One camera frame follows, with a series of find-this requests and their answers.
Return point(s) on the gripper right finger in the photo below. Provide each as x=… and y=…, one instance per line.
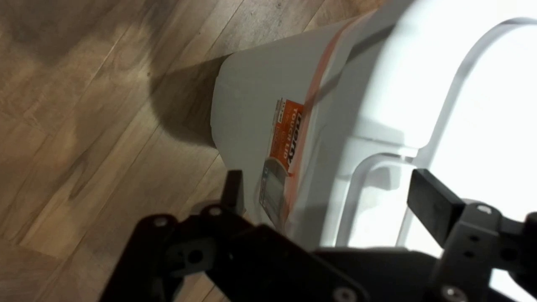
x=470, y=235

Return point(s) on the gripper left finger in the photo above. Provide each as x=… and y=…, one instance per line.
x=201, y=247

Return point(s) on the white plastic dustbin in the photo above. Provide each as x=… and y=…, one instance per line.
x=260, y=109

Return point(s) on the white dustbin lid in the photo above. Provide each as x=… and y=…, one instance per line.
x=461, y=84

